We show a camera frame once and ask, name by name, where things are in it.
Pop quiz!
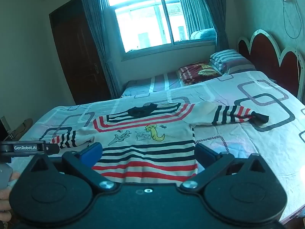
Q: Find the blue curtain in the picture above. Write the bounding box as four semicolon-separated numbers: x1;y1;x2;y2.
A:
77;0;124;98
194;0;230;52

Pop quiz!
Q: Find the person's left hand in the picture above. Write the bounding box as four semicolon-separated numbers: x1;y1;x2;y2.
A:
0;172;21;220

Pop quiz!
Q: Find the patterned white bed sheet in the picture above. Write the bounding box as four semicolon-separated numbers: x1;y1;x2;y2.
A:
11;70;305;222

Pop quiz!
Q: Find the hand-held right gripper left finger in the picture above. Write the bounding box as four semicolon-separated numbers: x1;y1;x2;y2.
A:
22;142;121;192

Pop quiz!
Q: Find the black garment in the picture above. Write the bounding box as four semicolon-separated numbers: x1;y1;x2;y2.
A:
49;102;270;188

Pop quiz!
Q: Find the red scalloped headboard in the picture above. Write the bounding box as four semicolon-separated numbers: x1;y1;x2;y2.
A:
237;29;305;99

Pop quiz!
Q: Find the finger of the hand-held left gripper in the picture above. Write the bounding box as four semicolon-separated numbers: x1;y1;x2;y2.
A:
45;143;60;155

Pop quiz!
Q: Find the striped pillow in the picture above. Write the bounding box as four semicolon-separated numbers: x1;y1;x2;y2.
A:
210;49;256;75

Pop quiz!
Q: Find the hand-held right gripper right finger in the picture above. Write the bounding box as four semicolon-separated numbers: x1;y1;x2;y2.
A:
180;143;275;192

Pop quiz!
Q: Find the wall cable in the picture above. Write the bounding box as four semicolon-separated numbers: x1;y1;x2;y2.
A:
282;0;303;40

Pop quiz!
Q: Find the window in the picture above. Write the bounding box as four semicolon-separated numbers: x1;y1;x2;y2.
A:
102;0;217;54

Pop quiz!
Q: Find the striped bed sheet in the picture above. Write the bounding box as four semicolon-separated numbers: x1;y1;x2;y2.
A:
121;71;184;98

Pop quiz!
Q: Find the brown slipper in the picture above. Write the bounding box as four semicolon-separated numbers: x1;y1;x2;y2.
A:
11;118;34;141

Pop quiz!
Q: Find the dark wooden door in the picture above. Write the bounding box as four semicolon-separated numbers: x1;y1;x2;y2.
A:
49;0;112;105

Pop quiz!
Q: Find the blue bundle on window sill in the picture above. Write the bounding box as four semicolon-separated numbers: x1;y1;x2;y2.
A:
190;28;217;40

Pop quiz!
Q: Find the red floral pillow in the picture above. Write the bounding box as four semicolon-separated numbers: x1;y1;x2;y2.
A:
178;61;222;86

